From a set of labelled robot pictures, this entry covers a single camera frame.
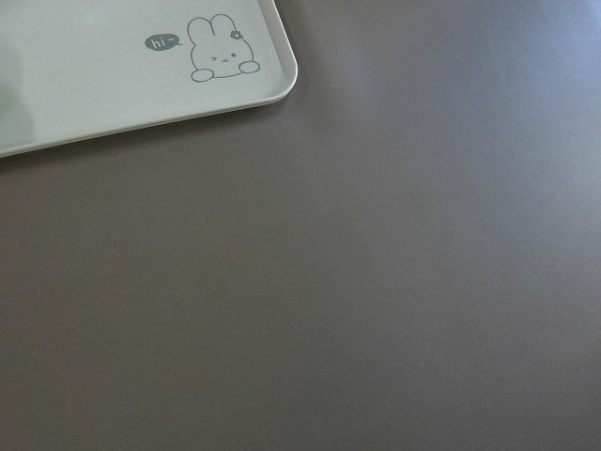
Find cream rabbit tray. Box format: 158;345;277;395
1;1;298;156

